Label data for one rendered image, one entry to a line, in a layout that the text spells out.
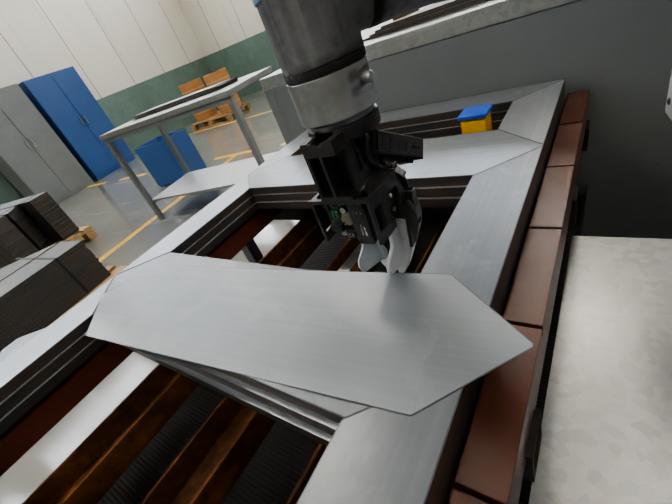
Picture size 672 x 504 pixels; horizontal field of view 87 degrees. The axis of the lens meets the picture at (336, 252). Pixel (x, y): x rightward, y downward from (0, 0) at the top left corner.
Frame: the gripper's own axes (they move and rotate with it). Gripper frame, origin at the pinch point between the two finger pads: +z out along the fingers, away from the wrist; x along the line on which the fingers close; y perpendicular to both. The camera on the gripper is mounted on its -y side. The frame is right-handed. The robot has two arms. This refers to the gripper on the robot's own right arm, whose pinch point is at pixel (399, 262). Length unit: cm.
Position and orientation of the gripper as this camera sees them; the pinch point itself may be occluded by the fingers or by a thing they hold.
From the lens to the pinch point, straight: 46.8
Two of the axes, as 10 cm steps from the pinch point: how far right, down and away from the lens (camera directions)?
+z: 3.3, 7.8, 5.3
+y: -5.0, 6.2, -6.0
